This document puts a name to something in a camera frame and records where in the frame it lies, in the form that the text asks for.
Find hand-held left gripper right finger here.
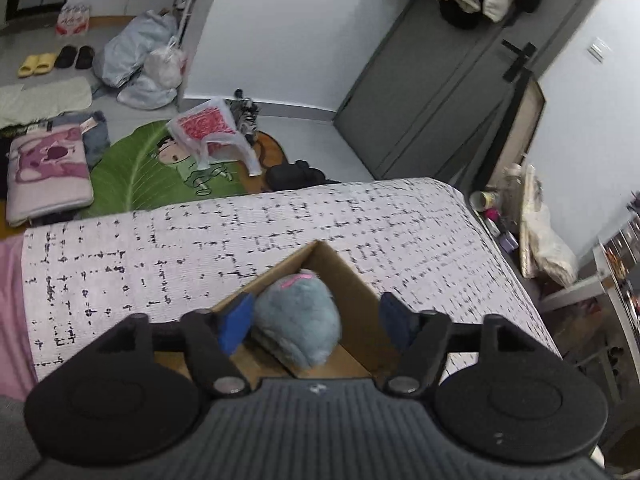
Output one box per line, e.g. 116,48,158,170
378,292,532,397

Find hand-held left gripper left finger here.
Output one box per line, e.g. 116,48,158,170
117,291,257,397

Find brown cardboard box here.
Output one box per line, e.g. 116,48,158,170
152,240,401,391

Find grey-blue plush toy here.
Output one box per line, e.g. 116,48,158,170
252,269,343,368

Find white black-patterned blanket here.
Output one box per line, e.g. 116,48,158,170
22,177,561,383

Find paper cup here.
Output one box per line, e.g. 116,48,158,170
469,190,501,211

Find black bag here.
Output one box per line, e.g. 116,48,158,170
265,160,341,192

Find beige plastic bag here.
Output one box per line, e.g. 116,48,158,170
517,164,578,286

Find white desk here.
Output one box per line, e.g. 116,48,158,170
540,230,640,411

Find clear plastic bottle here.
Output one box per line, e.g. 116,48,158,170
502,164,524,196

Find green leaf-shaped rug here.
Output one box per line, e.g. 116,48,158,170
80,120,261,218

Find red-patterned plastic bag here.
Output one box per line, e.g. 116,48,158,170
166,98,263,177

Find black and white striped toy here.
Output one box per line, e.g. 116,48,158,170
227,89,261,143

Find pink bed sheet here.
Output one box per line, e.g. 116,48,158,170
0,235,38,403

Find grey door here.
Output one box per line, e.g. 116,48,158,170
332,0,596,186

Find pink cartoon folded blanket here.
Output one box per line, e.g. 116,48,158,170
6,125,95,227

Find small light blue bag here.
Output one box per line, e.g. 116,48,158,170
116,75,179,110

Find grey cloth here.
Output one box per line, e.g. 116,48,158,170
0,395,43,480

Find white plastic bag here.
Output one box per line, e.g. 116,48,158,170
144,40,187,90

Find white floor mat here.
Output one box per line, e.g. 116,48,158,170
0,76,93,128

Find large light blue bag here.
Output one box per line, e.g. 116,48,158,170
92,10,178,86

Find white pole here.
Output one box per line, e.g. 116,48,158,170
172,0,207,47

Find pack of water bottles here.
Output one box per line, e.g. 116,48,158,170
55,4,92,38

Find black door handle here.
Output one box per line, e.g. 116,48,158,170
501,39,537,82

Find wall light switch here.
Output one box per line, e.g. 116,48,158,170
587,37,612,63

